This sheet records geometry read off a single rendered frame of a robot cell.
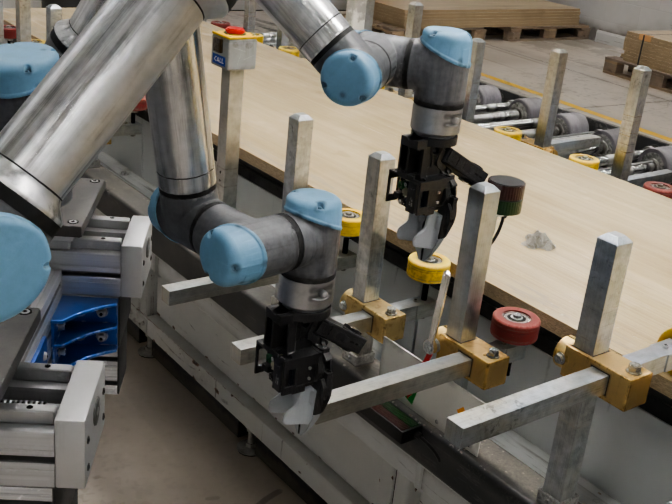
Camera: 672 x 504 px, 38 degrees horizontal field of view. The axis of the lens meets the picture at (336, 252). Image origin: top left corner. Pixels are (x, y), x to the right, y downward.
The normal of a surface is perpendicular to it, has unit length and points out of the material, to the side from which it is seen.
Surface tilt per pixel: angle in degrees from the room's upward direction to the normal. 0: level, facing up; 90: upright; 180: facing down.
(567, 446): 90
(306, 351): 0
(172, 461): 0
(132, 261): 90
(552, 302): 0
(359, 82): 90
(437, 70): 90
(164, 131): 100
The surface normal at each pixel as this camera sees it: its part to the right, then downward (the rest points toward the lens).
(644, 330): 0.10, -0.92
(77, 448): 0.06, 0.39
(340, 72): -0.27, 0.35
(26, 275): 0.61, 0.44
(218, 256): -0.72, 0.20
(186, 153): 0.32, 0.46
